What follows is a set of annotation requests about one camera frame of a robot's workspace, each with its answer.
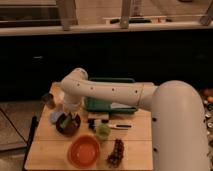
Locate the green pepper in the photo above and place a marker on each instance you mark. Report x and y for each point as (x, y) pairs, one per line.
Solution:
(66, 122)

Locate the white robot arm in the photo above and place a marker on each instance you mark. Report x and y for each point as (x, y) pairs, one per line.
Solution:
(179, 134)

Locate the purple bowl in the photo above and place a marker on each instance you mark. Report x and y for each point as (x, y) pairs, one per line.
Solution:
(72, 128)

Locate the orange bowl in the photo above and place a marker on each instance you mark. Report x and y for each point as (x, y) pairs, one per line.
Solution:
(84, 151)

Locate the green tray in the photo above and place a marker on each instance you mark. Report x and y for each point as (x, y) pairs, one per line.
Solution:
(98, 105)

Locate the green cup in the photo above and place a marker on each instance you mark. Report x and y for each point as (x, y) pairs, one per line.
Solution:
(103, 131)

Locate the light blue plate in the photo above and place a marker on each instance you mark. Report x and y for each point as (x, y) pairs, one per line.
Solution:
(54, 116)

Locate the metal cup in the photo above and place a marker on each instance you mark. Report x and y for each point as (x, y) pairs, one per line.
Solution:
(48, 100)

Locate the wooden cutting board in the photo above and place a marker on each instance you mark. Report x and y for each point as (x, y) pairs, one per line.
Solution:
(49, 148)

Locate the bunch of dark grapes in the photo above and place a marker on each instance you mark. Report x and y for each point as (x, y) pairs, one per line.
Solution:
(116, 156)

